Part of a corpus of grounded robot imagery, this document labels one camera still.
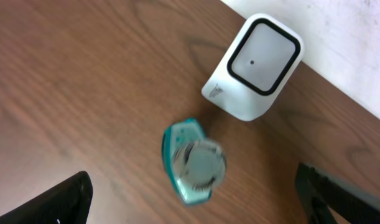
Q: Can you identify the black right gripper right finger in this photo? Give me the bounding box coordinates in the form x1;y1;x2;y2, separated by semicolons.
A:
295;162;380;224

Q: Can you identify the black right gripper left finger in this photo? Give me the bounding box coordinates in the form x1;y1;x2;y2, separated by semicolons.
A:
0;171;93;224

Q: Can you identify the blue mouthwash bottle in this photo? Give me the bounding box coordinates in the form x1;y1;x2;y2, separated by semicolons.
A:
161;119;227;206

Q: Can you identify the white barcode scanner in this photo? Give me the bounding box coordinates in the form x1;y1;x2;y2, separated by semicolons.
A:
202;13;304;121

